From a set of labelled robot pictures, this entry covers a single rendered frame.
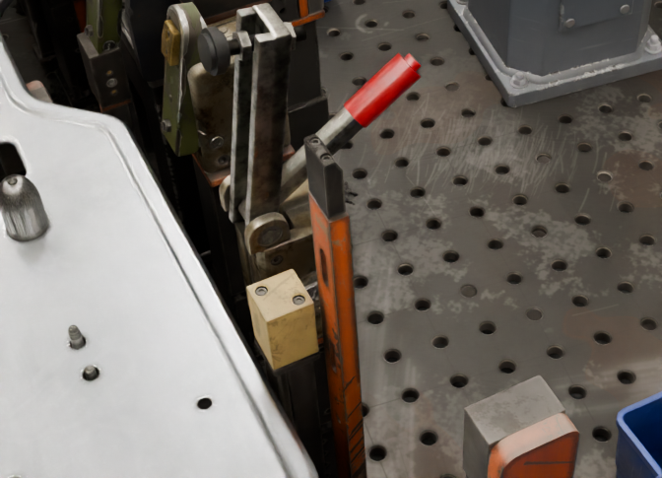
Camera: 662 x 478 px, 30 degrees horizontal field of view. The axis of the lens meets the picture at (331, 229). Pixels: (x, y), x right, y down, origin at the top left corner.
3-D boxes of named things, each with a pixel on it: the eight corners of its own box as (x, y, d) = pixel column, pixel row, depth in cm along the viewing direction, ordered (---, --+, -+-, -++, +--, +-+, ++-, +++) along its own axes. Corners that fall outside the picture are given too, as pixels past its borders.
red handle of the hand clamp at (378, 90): (224, 192, 85) (392, 34, 82) (242, 205, 87) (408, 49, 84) (247, 232, 83) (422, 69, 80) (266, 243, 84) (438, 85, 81)
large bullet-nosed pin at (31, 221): (7, 233, 95) (-16, 171, 90) (46, 218, 96) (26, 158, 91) (18, 259, 93) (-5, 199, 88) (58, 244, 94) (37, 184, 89)
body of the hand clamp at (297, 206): (272, 466, 113) (227, 198, 87) (340, 437, 115) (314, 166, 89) (299, 517, 109) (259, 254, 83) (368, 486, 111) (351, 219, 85)
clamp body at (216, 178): (201, 320, 125) (138, 27, 98) (303, 279, 128) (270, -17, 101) (235, 386, 119) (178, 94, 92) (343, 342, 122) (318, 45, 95)
